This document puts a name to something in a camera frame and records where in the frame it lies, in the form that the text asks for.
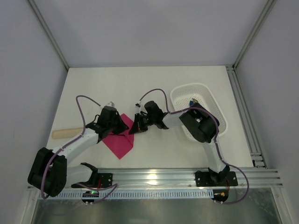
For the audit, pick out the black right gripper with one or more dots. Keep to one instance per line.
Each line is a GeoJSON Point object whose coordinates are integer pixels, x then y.
{"type": "Point", "coordinates": [141, 121]}

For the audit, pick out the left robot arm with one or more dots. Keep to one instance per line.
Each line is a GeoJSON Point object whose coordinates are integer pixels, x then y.
{"type": "Point", "coordinates": [50, 171]}

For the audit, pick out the white perforated plastic basket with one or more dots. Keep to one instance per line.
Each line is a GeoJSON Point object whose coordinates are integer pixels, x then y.
{"type": "Point", "coordinates": [183, 95]}

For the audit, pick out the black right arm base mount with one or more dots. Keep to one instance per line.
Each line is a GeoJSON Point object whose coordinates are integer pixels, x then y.
{"type": "Point", "coordinates": [212, 179]}

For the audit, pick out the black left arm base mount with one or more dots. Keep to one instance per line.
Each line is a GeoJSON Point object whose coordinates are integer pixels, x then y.
{"type": "Point", "coordinates": [105, 180]}

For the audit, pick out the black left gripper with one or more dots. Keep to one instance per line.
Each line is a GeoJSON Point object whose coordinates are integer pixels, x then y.
{"type": "Point", "coordinates": [115, 123]}

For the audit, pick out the aluminium frame rail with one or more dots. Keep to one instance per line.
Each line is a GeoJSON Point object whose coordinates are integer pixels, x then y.
{"type": "Point", "coordinates": [184, 178]}

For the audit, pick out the pink paper napkin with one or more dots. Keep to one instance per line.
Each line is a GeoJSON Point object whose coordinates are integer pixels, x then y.
{"type": "Point", "coordinates": [122, 143]}

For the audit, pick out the slotted cable duct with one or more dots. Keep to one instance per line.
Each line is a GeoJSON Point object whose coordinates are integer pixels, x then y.
{"type": "Point", "coordinates": [137, 194]}

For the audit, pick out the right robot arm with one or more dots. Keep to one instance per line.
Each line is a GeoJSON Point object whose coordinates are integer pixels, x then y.
{"type": "Point", "coordinates": [201, 125]}

